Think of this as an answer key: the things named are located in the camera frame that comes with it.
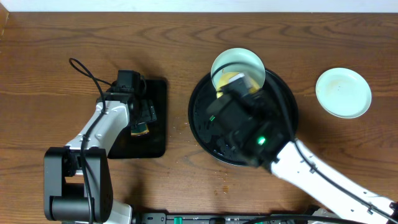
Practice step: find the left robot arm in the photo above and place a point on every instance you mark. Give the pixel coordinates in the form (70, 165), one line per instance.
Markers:
(77, 181)

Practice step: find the black round tray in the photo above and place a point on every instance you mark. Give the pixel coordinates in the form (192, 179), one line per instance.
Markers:
(208, 137)

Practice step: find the yellow plate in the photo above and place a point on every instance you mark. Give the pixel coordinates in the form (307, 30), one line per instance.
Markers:
(229, 77)

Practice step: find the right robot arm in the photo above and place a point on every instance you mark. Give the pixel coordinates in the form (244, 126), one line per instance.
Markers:
(299, 166)

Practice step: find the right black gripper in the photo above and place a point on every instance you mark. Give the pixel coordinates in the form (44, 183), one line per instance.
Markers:
(263, 103)

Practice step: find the yellow green sponge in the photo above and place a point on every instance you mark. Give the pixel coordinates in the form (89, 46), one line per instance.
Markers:
(139, 129)

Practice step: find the black rectangular tray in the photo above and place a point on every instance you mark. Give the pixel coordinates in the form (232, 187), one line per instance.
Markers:
(152, 144)

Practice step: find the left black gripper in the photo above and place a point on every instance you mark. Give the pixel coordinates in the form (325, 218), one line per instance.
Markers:
(144, 115)

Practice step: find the light blue plate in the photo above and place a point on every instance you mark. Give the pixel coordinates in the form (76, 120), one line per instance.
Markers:
(343, 93)
(238, 60)

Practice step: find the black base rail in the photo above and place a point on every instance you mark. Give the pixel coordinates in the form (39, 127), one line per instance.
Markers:
(181, 218)

